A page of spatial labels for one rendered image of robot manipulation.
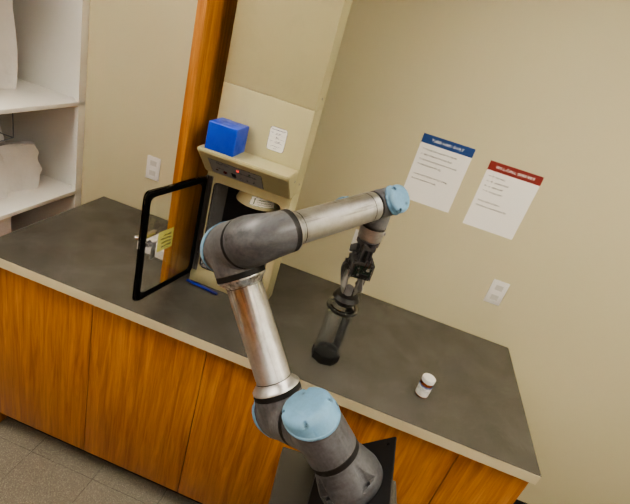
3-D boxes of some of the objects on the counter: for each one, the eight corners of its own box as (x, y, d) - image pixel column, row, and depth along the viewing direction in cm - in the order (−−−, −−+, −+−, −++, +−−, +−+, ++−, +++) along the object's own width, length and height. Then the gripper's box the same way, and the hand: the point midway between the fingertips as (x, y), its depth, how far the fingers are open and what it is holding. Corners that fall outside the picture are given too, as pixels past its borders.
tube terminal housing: (216, 255, 200) (251, 79, 167) (282, 280, 197) (332, 105, 164) (188, 278, 178) (222, 80, 145) (263, 307, 174) (315, 111, 141)
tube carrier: (339, 346, 164) (357, 299, 154) (340, 366, 154) (360, 317, 145) (310, 340, 162) (327, 292, 153) (310, 360, 153) (328, 310, 143)
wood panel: (215, 237, 215) (284, -116, 154) (220, 240, 214) (292, -114, 154) (158, 281, 171) (223, -189, 111) (165, 284, 170) (234, -186, 110)
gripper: (353, 242, 131) (332, 301, 140) (388, 251, 132) (365, 309, 141) (351, 230, 138) (331, 287, 148) (384, 238, 140) (362, 294, 149)
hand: (348, 289), depth 146 cm, fingers closed on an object, 3 cm apart
